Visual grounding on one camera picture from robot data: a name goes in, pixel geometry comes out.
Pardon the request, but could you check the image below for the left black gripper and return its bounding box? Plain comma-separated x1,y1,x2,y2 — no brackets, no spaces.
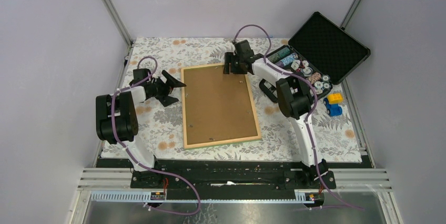
147,70,185,106

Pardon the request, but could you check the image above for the brown backing board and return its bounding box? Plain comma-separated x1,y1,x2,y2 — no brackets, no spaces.
184,65,259,147

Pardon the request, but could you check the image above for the wooden picture frame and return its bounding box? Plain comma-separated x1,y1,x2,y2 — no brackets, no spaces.
180,63,262,150

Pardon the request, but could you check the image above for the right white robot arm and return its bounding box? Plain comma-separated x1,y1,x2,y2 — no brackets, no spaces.
224,40,328,188

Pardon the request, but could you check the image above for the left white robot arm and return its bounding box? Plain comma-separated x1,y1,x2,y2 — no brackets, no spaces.
95,68,186,188

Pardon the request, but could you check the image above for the black poker chip case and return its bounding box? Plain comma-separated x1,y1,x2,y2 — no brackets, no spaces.
250,12,371,110

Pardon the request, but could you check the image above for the yellow toy block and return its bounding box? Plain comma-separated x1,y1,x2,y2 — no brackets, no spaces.
327,93,344,105

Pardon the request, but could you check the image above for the blue toy block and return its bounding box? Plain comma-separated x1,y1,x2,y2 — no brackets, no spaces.
323,98,343,117

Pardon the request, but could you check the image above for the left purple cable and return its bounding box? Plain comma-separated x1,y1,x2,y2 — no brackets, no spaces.
110,56,202,216

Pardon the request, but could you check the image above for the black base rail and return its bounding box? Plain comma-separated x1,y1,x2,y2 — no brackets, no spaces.
130,159,337,200

